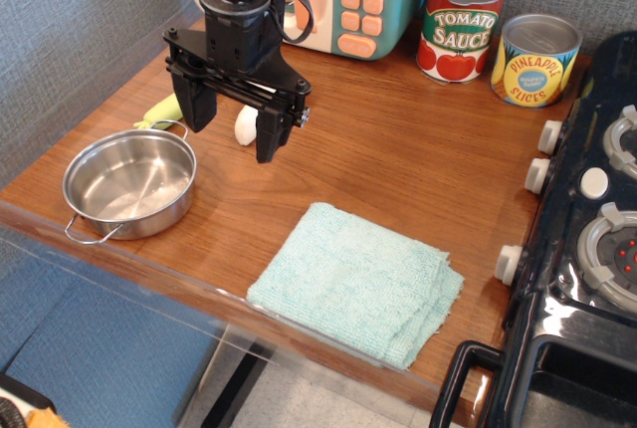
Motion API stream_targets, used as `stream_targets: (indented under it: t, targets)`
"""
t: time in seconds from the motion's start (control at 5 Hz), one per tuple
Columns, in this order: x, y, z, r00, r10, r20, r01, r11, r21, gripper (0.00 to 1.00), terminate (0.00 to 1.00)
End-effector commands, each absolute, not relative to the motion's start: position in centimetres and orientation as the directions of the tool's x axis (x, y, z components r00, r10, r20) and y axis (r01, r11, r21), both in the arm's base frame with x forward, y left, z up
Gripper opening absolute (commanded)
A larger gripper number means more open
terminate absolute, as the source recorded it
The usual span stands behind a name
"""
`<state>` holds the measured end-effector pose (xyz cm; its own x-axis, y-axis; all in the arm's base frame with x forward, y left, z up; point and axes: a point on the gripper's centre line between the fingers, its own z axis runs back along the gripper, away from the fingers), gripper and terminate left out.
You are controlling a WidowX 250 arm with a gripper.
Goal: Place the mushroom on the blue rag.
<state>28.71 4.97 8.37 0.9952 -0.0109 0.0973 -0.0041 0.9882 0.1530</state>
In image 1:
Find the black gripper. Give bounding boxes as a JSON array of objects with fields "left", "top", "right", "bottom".
[{"left": 163, "top": 0, "right": 311, "bottom": 163}]

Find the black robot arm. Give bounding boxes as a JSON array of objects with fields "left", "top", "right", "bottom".
[{"left": 163, "top": 0, "right": 312, "bottom": 163}]

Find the light blue folded towel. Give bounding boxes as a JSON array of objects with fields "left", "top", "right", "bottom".
[{"left": 247, "top": 202, "right": 464, "bottom": 369}]

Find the small steel pan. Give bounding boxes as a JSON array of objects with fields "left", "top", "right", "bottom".
[{"left": 62, "top": 122, "right": 197, "bottom": 246}]

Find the tomato sauce can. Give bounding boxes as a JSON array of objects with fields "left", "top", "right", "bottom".
[{"left": 417, "top": 0, "right": 504, "bottom": 83}]

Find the pineapple slices can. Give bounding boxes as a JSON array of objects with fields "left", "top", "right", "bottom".
[{"left": 491, "top": 14, "right": 582, "bottom": 108}]

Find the orange and black object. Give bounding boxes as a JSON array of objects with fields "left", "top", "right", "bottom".
[{"left": 1, "top": 373, "right": 70, "bottom": 428}]

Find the black toy stove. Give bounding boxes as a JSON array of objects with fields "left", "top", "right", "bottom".
[{"left": 430, "top": 31, "right": 636, "bottom": 427}]

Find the spoon with yellow-green handle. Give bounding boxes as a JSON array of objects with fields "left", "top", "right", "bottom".
[{"left": 133, "top": 94, "right": 183, "bottom": 129}]

